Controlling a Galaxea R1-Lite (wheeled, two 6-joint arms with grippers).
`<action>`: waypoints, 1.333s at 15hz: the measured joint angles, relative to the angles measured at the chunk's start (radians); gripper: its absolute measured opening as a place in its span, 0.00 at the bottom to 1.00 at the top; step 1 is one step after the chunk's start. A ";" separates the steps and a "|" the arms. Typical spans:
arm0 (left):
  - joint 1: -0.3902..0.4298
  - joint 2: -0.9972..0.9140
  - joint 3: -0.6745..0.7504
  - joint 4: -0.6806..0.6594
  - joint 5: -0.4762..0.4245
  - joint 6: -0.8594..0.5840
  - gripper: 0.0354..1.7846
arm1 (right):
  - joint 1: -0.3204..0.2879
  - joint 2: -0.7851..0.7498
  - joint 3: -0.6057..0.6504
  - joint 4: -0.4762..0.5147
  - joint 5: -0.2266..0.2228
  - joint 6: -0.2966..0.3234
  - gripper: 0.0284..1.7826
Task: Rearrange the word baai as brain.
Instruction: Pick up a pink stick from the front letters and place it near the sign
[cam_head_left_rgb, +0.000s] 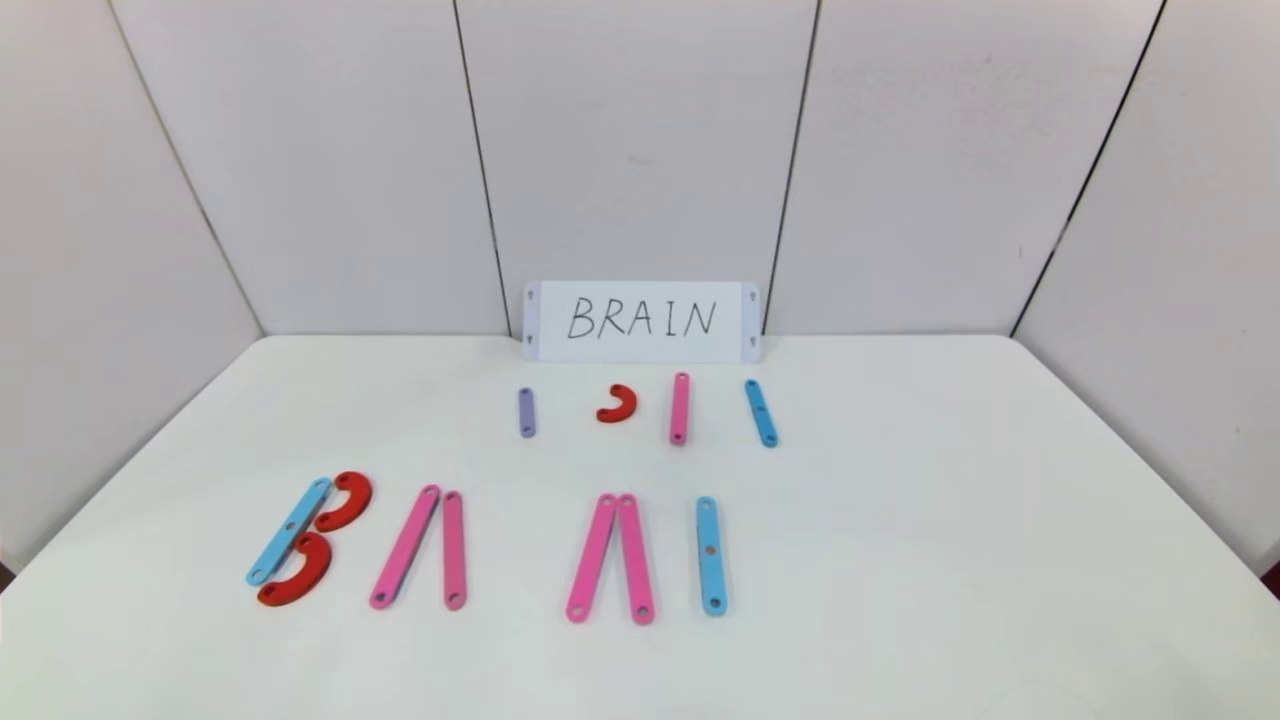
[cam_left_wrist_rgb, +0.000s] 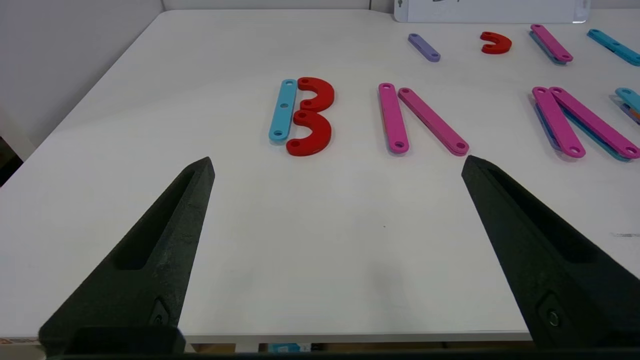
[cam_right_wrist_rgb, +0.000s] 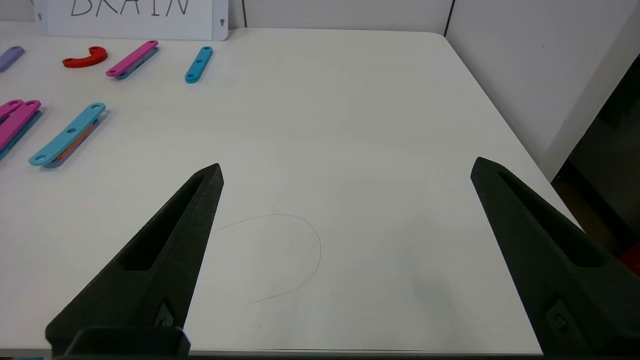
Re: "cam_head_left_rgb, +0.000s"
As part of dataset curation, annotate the white BRAIN sign card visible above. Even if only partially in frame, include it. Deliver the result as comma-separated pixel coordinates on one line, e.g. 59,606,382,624
522,281,763,364

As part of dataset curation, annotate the blue flat bar with holes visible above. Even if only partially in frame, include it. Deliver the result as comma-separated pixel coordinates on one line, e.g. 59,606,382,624
743,378,780,449
696,496,728,618
245,477,333,587

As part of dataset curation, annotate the large red curved piece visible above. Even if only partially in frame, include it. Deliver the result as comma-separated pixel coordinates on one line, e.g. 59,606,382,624
313,471,374,533
256,531,334,608

